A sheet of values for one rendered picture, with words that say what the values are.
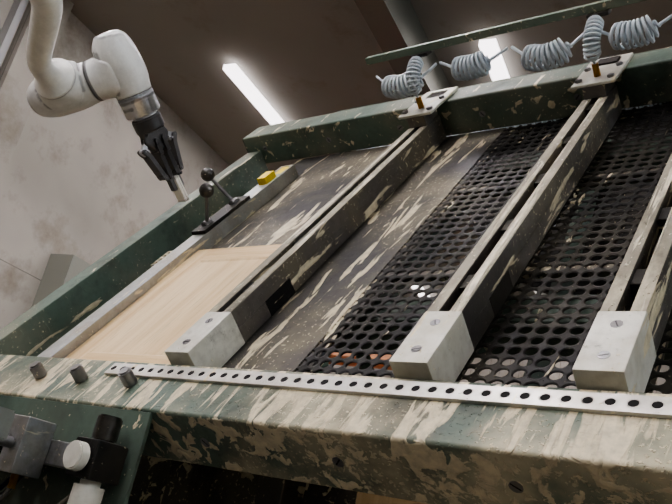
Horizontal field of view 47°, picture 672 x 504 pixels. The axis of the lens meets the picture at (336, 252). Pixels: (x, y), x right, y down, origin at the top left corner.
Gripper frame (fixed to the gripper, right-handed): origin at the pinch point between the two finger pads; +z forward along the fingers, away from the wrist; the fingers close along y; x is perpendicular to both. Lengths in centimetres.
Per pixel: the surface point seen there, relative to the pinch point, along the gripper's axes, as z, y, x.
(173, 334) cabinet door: 14, 44, 31
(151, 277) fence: 11.7, 24.8, 6.9
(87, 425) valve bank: 13, 72, 37
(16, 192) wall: 57, -194, -403
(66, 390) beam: 11, 66, 26
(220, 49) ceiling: 19, -367, -305
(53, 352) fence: 12, 55, 6
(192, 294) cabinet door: 14.0, 29.0, 23.4
